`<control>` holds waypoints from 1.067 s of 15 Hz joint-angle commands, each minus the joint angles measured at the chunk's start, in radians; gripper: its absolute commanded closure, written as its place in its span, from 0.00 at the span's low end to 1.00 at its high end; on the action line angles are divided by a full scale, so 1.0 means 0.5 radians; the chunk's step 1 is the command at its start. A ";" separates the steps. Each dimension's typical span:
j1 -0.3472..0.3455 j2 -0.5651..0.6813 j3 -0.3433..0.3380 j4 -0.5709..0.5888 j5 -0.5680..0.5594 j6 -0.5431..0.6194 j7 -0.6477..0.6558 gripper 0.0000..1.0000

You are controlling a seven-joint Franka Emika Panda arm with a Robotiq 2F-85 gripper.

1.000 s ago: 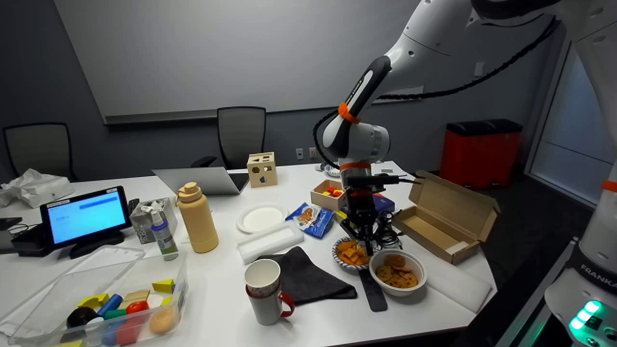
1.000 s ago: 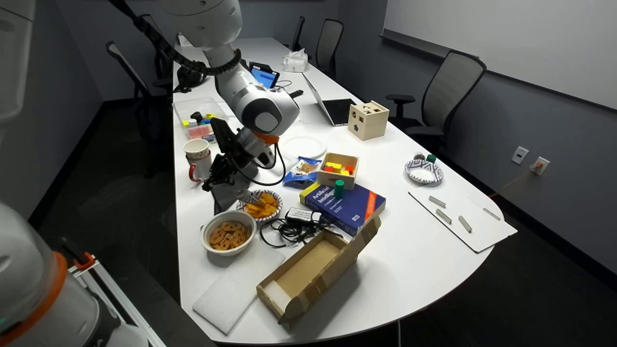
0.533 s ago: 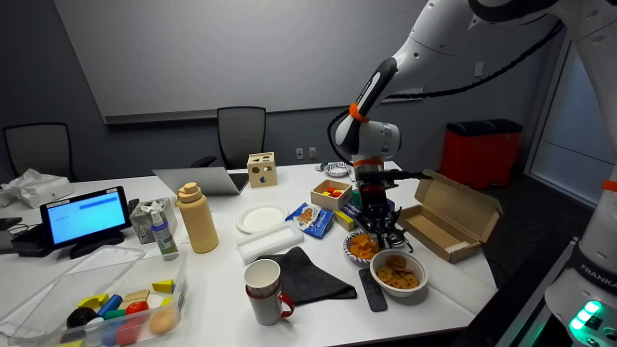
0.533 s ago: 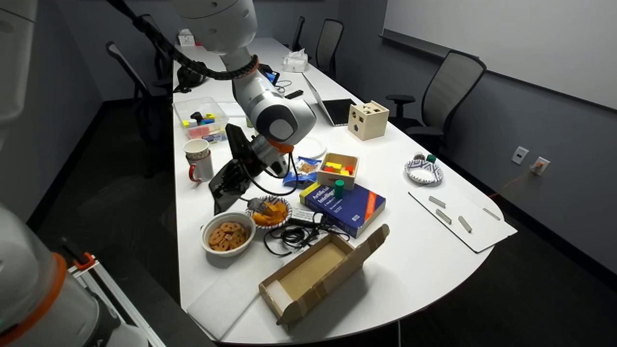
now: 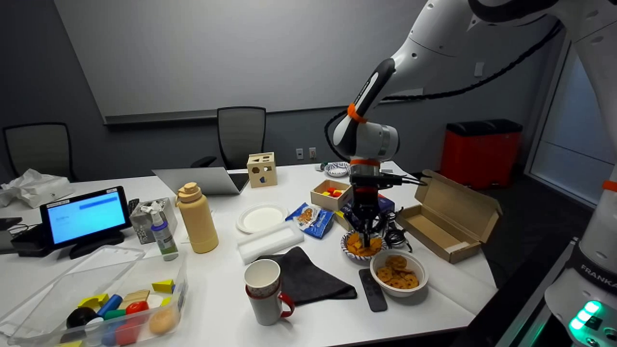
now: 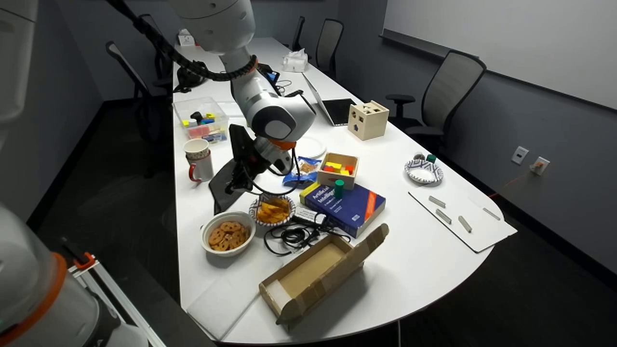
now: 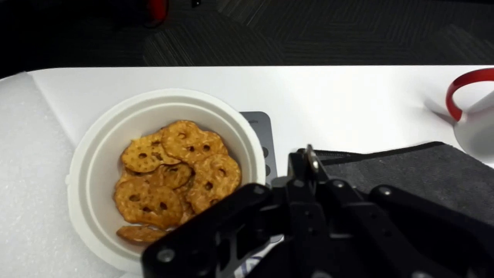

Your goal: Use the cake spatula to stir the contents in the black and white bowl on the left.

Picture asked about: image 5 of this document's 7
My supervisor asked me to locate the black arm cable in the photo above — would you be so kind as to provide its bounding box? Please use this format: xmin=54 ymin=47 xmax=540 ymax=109
xmin=382 ymin=18 xmax=567 ymax=105

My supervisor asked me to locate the red toy piece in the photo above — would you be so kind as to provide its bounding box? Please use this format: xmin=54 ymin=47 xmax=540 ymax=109
xmin=123 ymin=300 xmax=150 ymax=317

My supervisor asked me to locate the small patterned dish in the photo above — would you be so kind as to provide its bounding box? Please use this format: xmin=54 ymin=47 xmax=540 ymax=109
xmin=324 ymin=161 xmax=353 ymax=180

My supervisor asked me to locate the yellow toy block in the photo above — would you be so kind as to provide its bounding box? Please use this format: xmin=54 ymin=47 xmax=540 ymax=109
xmin=150 ymin=278 xmax=177 ymax=296

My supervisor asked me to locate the grey carton box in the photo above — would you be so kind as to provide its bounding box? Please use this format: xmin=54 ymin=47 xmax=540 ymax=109
xmin=129 ymin=197 xmax=179 ymax=247

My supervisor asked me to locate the open cardboard box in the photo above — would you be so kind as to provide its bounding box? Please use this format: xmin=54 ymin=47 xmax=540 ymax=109
xmin=391 ymin=170 xmax=503 ymax=267

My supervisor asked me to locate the black cloth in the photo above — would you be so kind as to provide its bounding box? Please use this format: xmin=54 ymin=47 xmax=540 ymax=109
xmin=258 ymin=246 xmax=359 ymax=309

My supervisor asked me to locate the glass door panel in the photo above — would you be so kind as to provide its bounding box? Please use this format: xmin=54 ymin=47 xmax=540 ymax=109
xmin=524 ymin=37 xmax=617 ymax=209

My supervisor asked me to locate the black and white patterned bowl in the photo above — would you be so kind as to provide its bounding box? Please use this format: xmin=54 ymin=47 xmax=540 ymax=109
xmin=339 ymin=230 xmax=386 ymax=265

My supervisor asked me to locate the blue snack packet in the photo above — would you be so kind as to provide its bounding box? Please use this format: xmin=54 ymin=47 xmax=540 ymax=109
xmin=283 ymin=201 xmax=336 ymax=242

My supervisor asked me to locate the tan plastic bottle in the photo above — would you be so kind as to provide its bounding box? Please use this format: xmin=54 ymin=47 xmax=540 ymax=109
xmin=175 ymin=182 xmax=222 ymax=257

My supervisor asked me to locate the white paper roll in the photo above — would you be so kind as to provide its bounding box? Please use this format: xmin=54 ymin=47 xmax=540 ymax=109
xmin=235 ymin=224 xmax=307 ymax=267

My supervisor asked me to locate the black case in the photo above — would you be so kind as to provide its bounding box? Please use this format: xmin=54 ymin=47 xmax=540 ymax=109
xmin=0 ymin=217 xmax=46 ymax=259

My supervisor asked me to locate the small spray bottle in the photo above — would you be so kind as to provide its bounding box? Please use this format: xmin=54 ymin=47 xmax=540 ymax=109
xmin=148 ymin=207 xmax=181 ymax=265

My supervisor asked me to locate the red trash bin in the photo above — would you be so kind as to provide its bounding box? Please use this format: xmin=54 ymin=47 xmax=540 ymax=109
xmin=440 ymin=118 xmax=524 ymax=192

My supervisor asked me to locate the clear plastic bin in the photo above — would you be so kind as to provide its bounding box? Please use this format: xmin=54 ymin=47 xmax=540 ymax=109
xmin=8 ymin=253 xmax=189 ymax=347

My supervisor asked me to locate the blue toy cylinder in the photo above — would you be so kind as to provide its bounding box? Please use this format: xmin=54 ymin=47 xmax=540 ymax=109
xmin=96 ymin=294 xmax=125 ymax=319

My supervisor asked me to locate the tan toy ball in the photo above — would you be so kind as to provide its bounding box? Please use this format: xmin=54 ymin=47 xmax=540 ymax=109
xmin=148 ymin=307 xmax=181 ymax=338

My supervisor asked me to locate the white round plate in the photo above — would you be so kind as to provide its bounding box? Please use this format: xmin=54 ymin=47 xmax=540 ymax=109
xmin=235 ymin=205 xmax=287 ymax=238

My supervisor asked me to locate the grey mesh office chair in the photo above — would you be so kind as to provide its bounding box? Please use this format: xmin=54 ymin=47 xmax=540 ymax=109
xmin=2 ymin=122 xmax=75 ymax=182
xmin=191 ymin=105 xmax=268 ymax=172

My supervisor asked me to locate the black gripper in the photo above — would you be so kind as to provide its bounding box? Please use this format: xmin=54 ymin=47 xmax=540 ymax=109
xmin=349 ymin=188 xmax=389 ymax=244

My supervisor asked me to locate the white mug red handle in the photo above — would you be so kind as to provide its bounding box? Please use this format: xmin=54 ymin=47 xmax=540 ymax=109
xmin=243 ymin=259 xmax=297 ymax=328

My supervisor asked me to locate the blue book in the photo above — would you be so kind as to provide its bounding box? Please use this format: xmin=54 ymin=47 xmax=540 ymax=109
xmin=334 ymin=190 xmax=397 ymax=230

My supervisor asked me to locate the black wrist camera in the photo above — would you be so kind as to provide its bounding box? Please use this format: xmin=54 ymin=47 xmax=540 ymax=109
xmin=378 ymin=170 xmax=420 ymax=190

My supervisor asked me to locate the black toy piece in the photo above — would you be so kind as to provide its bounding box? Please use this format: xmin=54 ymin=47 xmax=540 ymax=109
xmin=66 ymin=307 xmax=98 ymax=330

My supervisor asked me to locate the white wall whiteboard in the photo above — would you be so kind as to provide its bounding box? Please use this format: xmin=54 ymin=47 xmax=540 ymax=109
xmin=54 ymin=0 xmax=426 ymax=126

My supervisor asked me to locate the wooden shape sorter cube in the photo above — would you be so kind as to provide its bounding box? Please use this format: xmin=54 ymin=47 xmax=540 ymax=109
xmin=245 ymin=151 xmax=280 ymax=190

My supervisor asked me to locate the yellow green toy piece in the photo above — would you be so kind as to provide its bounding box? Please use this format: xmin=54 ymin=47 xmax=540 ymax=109
xmin=77 ymin=294 xmax=110 ymax=313

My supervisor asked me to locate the white plastic bag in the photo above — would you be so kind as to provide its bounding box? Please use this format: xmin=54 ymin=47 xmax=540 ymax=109
xmin=0 ymin=168 xmax=73 ymax=211

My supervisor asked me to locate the black remote control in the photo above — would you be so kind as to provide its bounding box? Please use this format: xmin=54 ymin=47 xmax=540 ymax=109
xmin=357 ymin=269 xmax=389 ymax=315

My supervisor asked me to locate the grey laptop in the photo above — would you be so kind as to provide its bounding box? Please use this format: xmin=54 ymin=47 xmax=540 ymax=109
xmin=150 ymin=167 xmax=249 ymax=199

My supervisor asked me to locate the wooden box of toys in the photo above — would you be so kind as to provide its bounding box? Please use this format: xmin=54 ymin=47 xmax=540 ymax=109
xmin=309 ymin=178 xmax=355 ymax=213

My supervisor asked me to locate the white bowl of pretzels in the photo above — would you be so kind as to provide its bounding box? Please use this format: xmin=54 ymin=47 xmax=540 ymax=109
xmin=368 ymin=249 xmax=430 ymax=300

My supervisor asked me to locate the black tablet with stand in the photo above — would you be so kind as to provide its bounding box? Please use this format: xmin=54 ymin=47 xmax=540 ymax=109
xmin=39 ymin=186 xmax=133 ymax=261

